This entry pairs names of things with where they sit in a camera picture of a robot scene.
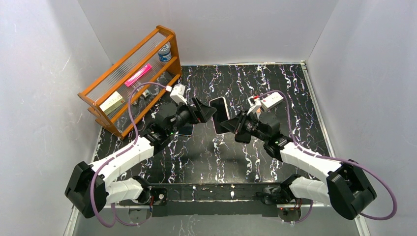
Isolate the black phone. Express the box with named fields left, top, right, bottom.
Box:
left=178, top=124, right=194, bottom=137

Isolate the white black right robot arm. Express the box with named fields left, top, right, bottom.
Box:
left=220, top=111, right=377, bottom=220

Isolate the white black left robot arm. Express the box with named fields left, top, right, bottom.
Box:
left=64, top=98, right=216, bottom=218

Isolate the white red box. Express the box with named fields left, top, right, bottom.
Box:
left=261, top=92, right=284, bottom=111

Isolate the small item on lower shelf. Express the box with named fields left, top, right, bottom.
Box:
left=141, top=90, right=150, bottom=98

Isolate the pink flat box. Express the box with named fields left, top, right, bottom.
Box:
left=124, top=63, right=152, bottom=87

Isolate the white blue round jar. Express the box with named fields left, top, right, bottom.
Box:
left=157, top=43, right=172, bottom=62

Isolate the orange wooden shelf rack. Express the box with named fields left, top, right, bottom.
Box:
left=78, top=25, right=181, bottom=139

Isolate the cream green box on shelf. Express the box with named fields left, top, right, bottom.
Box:
left=100, top=91, right=125, bottom=115

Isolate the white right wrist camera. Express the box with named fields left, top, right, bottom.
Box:
left=247, top=96, right=262, bottom=115

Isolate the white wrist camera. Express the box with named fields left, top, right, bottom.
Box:
left=247, top=96, right=262, bottom=115
left=166, top=84, right=187, bottom=105

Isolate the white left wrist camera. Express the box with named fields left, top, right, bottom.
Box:
left=166, top=84, right=187, bottom=105

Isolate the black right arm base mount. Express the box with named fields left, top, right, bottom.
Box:
left=255, top=187, right=287, bottom=205

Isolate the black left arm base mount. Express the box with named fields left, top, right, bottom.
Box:
left=149, top=187, right=168, bottom=206

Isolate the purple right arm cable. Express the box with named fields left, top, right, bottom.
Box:
left=257, top=90, right=398, bottom=225

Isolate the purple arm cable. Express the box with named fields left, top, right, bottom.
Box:
left=89, top=82, right=172, bottom=228
left=257, top=90, right=398, bottom=225

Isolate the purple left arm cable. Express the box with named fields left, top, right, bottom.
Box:
left=89, top=82, right=172, bottom=228

